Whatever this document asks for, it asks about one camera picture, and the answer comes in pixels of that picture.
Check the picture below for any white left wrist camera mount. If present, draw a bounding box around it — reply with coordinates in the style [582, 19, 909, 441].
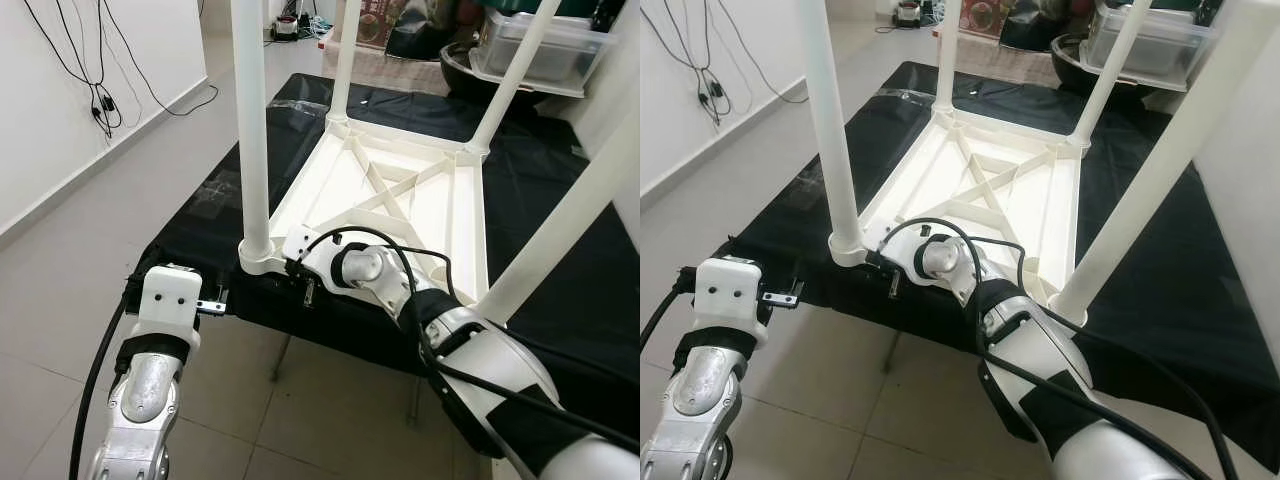
[135, 263, 204, 346]
[695, 257, 769, 336]

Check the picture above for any black plastic bag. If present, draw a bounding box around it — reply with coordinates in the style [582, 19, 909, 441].
[1000, 0, 1081, 51]
[385, 0, 471, 59]

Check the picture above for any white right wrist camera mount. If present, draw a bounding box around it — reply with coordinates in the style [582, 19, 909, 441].
[878, 222, 931, 281]
[283, 225, 346, 281]

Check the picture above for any beige cloth covered bench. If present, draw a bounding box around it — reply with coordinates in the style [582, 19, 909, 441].
[935, 30, 1061, 86]
[320, 40, 451, 96]

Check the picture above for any red printed carton box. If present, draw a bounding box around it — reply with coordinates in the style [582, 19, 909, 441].
[355, 0, 406, 49]
[965, 0, 1011, 41]

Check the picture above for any large black basin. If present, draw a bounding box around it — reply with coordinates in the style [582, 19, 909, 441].
[1050, 32, 1111, 86]
[440, 42, 546, 101]

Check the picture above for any clear tape patch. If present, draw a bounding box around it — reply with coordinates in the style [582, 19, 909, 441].
[195, 175, 251, 216]

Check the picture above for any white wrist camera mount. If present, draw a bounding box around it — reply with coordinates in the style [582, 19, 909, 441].
[695, 257, 769, 336]
[878, 222, 931, 281]
[283, 225, 346, 281]
[135, 263, 204, 346]

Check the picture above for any clear plastic storage box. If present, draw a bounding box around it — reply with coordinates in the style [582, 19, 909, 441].
[1080, 0, 1221, 91]
[470, 10, 611, 99]

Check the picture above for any black wall power cable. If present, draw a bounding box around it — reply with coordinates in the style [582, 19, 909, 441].
[640, 0, 806, 126]
[22, 0, 219, 141]

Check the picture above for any black tablecloth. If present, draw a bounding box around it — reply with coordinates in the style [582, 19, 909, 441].
[125, 70, 641, 441]
[720, 60, 1280, 471]

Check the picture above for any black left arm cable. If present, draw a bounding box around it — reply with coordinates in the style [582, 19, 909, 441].
[68, 290, 141, 480]
[640, 268, 701, 346]

